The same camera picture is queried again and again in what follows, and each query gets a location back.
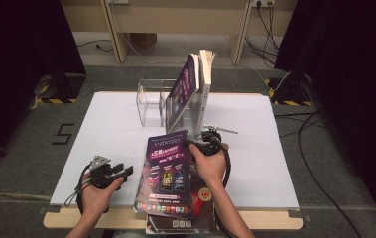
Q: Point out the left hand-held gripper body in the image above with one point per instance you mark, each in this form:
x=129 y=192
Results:
x=104 y=175

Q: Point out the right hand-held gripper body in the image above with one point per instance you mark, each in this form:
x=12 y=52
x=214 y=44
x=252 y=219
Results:
x=212 y=143

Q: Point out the purple cover magazine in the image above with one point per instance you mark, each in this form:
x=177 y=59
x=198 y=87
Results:
x=182 y=89
x=165 y=172

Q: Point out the clear acrylic book rack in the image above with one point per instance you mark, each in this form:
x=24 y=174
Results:
x=149 y=112

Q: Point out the black and red magazine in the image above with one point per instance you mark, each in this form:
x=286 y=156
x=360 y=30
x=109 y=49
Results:
x=205 y=211

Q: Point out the thick white book colourful tiles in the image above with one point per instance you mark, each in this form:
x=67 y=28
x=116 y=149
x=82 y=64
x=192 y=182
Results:
x=207 y=72

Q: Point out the person's right hand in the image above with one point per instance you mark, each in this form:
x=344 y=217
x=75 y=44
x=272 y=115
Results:
x=212 y=168

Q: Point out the person's left hand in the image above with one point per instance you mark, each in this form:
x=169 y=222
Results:
x=99 y=200

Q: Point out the black stand base striped tape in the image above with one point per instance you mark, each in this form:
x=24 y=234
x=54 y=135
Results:
x=291 y=92
x=63 y=89

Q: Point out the beige wooden desk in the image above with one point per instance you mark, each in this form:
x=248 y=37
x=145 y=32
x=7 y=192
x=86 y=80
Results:
x=175 y=20

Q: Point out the black curtain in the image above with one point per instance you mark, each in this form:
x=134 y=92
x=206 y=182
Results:
x=357 y=82
x=17 y=66

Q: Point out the white wall socket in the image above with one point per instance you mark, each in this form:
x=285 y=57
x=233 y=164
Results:
x=263 y=2

